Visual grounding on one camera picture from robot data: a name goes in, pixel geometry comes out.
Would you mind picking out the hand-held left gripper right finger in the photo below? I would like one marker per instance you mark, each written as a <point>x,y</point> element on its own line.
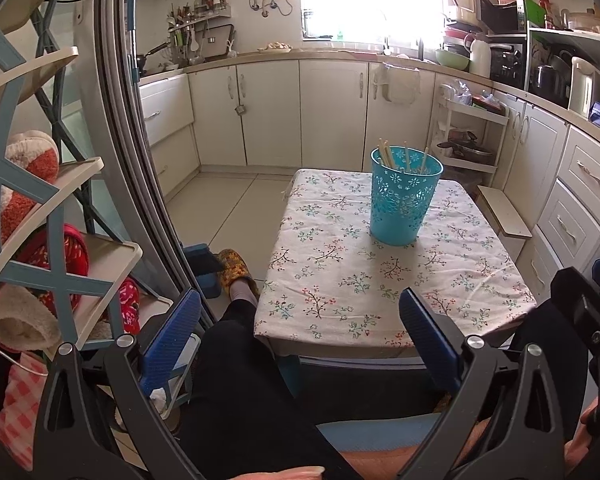
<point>430,340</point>

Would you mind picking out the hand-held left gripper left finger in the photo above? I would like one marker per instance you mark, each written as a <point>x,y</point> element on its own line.
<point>172,342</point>

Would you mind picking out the blue perforated basket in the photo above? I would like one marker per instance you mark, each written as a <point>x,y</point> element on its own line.
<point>400,205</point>

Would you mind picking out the set of wooden chopsticks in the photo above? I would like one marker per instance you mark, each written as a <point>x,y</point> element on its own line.
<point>386,152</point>

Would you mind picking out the person's right hand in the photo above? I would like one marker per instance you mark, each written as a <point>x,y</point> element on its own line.
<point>585,447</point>

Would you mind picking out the person's left hand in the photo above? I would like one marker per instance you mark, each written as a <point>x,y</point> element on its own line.
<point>300,474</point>

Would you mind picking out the red flowered slipper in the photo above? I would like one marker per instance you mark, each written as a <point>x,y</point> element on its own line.
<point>129,307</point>

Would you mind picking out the person's left leg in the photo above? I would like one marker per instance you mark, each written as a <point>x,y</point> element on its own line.
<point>245,385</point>

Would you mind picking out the yellow patterned slipper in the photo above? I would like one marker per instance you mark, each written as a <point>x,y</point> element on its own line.
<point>232,267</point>

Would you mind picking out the floral tablecloth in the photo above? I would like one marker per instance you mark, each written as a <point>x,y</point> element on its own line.
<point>360,270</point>

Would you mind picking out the blue seat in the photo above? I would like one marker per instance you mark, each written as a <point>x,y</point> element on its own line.
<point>380,432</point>

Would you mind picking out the white wooden stool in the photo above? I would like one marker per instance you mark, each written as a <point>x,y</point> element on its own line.
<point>505,210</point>

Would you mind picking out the cream fleece lined slipper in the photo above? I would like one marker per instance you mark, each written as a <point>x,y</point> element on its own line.
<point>20,320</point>

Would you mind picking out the pink checked cloth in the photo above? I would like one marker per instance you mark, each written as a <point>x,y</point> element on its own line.
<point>17,405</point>

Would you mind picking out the pan with lid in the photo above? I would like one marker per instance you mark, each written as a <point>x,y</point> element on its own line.
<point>472,152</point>

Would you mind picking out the white electric kettle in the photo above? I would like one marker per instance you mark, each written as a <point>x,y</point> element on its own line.
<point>582,85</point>

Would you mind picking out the blue and cream shoe rack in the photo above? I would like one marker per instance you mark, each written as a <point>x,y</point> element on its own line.
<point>55,195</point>

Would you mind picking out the white trolley rack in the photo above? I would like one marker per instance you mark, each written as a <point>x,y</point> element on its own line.
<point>472,110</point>

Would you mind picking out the red and white plush slipper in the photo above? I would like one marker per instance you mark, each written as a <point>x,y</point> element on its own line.
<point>25,180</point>

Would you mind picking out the white counter shelf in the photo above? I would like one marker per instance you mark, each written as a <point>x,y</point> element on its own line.
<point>565,35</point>

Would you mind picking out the white thermos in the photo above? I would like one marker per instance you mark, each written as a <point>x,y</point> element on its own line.
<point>480,57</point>

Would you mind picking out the white kitchen base cabinets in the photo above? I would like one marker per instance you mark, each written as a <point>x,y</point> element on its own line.
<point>280,110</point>

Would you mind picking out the green bowl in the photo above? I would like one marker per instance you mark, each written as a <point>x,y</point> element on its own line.
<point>452,60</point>

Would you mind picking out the green box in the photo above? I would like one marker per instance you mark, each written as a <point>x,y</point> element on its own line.
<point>535,12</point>

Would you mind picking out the black microwave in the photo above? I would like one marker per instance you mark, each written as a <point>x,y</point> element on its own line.
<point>500,12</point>

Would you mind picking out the black wok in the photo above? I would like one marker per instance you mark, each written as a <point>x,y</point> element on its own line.
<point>147,60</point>

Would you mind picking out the plate of food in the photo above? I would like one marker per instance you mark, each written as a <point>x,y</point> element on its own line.
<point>275,47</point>

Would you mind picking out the mop with orange tip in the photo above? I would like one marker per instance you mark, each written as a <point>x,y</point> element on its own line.
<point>131,20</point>

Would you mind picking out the kitchen window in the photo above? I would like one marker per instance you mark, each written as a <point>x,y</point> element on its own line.
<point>370,0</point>

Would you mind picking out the grey sliding door frame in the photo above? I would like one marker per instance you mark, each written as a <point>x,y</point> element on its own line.
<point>125,160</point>

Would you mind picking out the wall utensil rack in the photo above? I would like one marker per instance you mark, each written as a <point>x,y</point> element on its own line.
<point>200,20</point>

